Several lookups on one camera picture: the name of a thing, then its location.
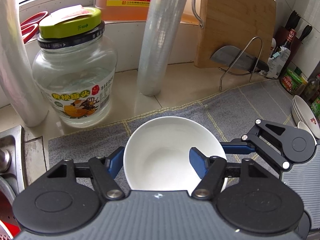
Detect dark glass oil bottle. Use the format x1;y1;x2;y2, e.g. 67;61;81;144
300;74;320;102

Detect dark soy sauce bottle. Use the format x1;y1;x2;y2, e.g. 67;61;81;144
278;29;296;76

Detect bamboo cutting board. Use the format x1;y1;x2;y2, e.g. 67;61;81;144
194;0;276;68

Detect white plastic food bag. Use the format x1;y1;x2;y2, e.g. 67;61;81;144
266;47;291;79

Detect red white basin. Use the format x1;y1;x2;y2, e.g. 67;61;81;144
1;177;20;239

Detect cleaver knife black handle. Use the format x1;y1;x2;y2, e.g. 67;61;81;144
209;45;270;73

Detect steel sink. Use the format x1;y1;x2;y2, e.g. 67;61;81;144
0;125;27;195

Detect glass jar green lid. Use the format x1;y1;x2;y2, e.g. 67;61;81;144
32;5;118;127

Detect large white plate fruit decals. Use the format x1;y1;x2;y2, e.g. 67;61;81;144
291;100;300;125

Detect white bowl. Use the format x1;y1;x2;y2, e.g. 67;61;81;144
123;116;226;193
297;121;317;145

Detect green pickle jar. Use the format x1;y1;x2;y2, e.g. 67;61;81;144
310;96;320;120

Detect green lid sauce jar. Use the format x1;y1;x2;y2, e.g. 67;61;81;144
280;68;303;94

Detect white plastic bag roll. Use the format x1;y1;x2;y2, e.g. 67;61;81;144
1;0;48;127

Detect grey teal dish towel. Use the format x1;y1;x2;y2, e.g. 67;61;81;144
47;79;298;198

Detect white plate back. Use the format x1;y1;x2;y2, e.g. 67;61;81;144
293;95;319;139

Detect brown knife block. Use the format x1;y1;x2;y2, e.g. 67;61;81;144
273;10;314;63

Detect metal wire rack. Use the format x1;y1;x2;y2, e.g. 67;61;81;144
210;36;264;91

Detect clear plastic wrap roll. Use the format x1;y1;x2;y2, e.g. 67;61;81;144
137;0;187;96

